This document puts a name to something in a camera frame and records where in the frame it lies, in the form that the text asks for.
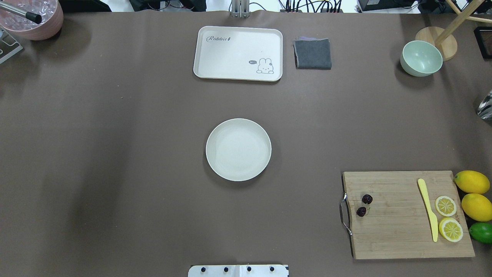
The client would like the wooden mug tree stand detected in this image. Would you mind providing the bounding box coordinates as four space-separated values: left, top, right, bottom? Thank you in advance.
415 0 492 61

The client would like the pink bowl of ice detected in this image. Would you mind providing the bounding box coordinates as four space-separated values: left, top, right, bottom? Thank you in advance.
0 0 64 40

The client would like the dark wooden tray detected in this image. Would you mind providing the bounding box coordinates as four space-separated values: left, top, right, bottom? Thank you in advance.
473 27 492 59

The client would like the mint green bowl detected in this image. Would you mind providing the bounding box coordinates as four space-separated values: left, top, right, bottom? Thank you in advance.
399 40 444 77

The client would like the dark red cherry pair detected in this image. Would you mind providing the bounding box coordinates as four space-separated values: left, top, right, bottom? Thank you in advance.
356 194 374 217

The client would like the lemon slice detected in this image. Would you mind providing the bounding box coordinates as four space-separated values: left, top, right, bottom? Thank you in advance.
435 196 457 217
438 217 464 242

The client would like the cream rabbit tray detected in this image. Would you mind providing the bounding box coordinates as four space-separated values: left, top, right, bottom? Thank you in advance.
193 26 283 82

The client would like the white pedestal base plate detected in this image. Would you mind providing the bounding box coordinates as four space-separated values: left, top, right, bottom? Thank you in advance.
188 264 289 277

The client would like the round cream plate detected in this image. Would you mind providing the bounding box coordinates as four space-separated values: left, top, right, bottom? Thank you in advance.
204 118 272 181

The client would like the wooden cutting board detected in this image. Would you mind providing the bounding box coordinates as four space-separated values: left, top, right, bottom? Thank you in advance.
340 170 475 260

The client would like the aluminium frame post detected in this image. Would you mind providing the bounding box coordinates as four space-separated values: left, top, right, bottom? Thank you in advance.
231 0 251 18

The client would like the metal ice scoop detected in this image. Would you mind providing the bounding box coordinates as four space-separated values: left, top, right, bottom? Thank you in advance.
476 90 492 121

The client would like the green lime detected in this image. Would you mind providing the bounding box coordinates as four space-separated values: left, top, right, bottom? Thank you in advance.
469 222 492 244

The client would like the whole yellow lemon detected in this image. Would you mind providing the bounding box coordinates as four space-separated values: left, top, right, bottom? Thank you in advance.
454 170 490 194
461 193 492 222

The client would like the white cup rack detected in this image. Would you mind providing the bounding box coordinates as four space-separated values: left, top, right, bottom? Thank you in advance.
0 27 23 64

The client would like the metal muddler black tip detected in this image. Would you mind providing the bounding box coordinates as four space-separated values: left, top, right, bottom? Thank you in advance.
0 2 42 24

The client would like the yellow plastic knife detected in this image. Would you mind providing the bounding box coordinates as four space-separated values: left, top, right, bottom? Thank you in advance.
417 178 439 242

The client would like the folded grey cloth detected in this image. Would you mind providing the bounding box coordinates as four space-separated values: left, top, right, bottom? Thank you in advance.
293 37 332 70

